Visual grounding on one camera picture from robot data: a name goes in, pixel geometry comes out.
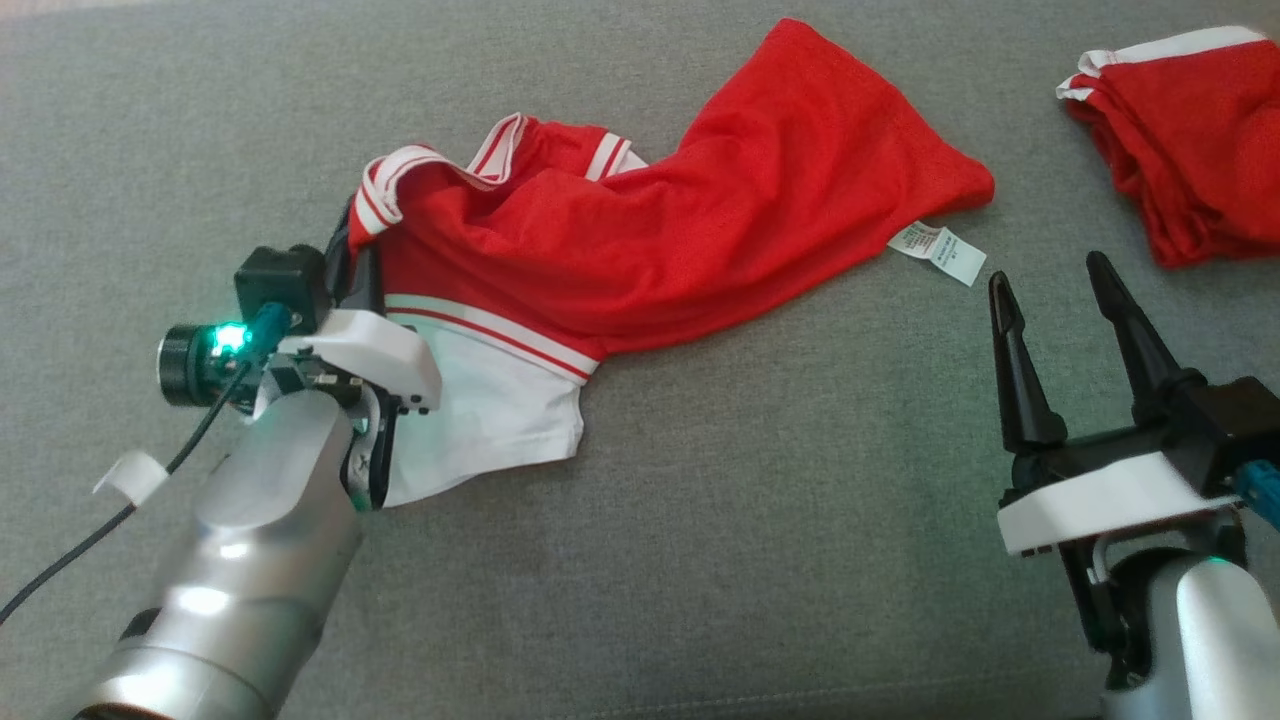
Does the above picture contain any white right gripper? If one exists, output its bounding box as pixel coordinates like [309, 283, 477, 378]
[987, 250, 1247, 559]

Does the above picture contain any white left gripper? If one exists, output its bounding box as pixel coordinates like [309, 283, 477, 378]
[262, 203, 444, 417]

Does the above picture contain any red shorts white waistband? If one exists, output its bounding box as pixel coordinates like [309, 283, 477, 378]
[1056, 25, 1280, 270]

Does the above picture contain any red basketball jersey white trim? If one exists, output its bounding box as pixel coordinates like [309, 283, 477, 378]
[345, 17, 997, 510]

